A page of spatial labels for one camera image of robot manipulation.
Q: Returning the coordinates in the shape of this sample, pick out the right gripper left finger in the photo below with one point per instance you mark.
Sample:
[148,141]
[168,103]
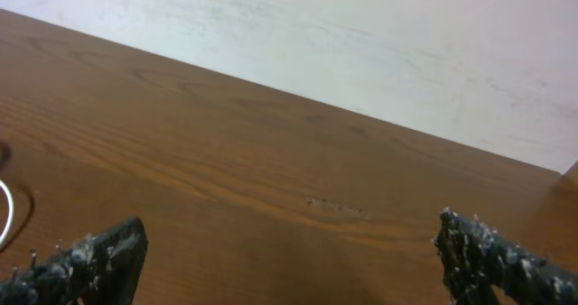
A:
[100,269]

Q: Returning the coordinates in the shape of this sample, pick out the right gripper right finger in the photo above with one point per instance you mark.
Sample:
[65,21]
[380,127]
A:
[476,258]

